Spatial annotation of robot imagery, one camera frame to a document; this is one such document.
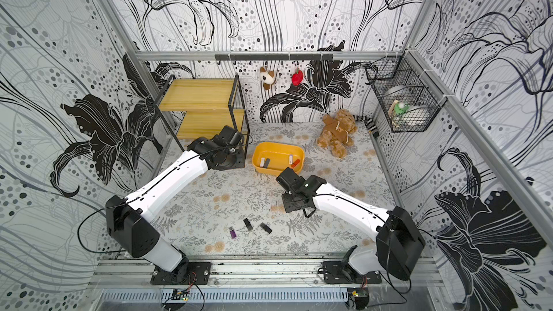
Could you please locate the dark brown usb flash drive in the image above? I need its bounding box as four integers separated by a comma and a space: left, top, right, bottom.
260, 223, 272, 234

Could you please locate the black usb flash drive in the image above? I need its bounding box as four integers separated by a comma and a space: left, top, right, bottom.
243, 218, 253, 232

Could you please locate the purple usb flash drive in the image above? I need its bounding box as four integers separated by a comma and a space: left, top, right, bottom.
229, 227, 238, 239

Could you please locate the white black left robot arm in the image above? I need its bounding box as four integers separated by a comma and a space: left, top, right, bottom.
106, 125, 248, 276

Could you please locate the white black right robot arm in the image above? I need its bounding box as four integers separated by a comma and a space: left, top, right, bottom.
276, 168, 426, 285

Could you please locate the yellow plastic storage box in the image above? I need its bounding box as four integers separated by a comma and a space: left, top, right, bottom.
252, 142, 305, 177

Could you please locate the black power connector box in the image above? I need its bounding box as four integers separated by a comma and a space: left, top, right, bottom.
347, 287, 370, 310

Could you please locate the brown teddy bear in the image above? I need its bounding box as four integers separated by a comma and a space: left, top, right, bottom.
316, 109, 358, 158

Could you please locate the hanging dog plush toy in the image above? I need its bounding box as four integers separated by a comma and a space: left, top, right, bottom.
259, 66, 275, 91

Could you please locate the striped black white object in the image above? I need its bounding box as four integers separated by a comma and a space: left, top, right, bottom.
354, 115, 380, 138

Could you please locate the hanging red plush toy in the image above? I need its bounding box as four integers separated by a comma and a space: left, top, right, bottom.
291, 68, 304, 86

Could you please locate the green white bottle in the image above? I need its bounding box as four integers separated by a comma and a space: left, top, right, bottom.
393, 102, 410, 117

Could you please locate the small circuit board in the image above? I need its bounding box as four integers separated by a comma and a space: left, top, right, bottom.
171, 289, 190, 302

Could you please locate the wooden shelf black frame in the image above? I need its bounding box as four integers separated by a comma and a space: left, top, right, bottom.
156, 74, 251, 156

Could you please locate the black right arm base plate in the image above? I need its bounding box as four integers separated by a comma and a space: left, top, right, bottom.
318, 261, 382, 286

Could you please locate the black hanging rail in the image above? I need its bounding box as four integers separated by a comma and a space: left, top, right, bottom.
214, 53, 334, 61

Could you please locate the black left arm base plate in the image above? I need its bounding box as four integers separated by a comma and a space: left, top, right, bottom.
151, 261, 212, 286

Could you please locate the black wire basket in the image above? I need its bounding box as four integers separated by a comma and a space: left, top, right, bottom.
365, 56, 440, 133

